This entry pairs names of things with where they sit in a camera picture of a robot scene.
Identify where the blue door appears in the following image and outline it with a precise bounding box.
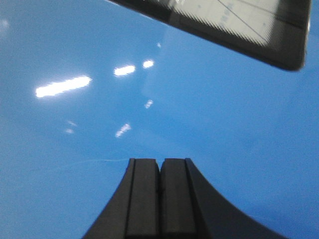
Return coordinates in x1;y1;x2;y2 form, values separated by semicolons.
0;0;319;239

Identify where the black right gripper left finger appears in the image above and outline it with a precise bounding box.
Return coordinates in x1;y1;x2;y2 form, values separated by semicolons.
83;158;159;239

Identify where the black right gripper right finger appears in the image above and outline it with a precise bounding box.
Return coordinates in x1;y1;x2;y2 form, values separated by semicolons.
160;158;283;239

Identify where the black framed door window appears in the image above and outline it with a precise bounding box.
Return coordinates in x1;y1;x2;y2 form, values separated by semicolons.
117;0;312;71

